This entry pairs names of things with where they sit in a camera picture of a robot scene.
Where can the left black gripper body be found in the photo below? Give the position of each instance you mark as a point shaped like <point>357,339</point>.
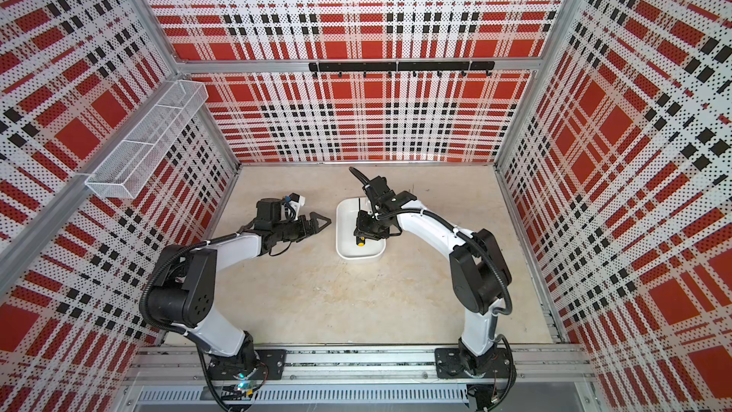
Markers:
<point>292,230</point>

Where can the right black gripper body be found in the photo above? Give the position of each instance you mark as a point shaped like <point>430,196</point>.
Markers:
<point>372,225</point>

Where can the black yellow screwdriver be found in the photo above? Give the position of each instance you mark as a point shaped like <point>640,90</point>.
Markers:
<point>360,240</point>

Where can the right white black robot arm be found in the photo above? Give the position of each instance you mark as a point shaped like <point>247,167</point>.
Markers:
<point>479,273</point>

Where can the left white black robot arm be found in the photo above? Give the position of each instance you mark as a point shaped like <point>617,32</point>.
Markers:
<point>179,296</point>

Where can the white rectangular plastic bin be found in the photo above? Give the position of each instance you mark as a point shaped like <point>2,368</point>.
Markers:
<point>353,243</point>

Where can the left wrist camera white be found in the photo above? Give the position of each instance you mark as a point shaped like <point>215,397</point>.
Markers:
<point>295,201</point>

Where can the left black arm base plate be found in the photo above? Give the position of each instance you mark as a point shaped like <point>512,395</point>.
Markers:
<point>265,364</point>

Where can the black wall hook rail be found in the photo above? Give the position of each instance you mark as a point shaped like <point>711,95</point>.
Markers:
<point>402,66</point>

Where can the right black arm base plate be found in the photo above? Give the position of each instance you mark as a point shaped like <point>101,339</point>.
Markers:
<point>459,363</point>

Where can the white wire mesh basket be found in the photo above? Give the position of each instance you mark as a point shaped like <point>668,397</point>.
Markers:
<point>128,168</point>

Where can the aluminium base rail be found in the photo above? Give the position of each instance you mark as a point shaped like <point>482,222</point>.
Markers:
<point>539,377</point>

